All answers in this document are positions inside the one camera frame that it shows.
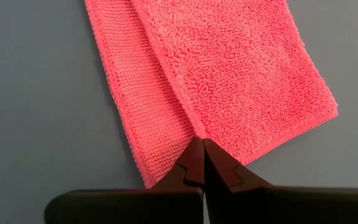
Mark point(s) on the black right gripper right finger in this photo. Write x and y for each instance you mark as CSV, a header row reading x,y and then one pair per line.
x,y
291,205

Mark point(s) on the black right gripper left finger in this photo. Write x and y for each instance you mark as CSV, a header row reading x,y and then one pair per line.
x,y
129,207

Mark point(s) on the pink terry towel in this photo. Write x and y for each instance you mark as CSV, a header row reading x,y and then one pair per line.
x,y
228,77

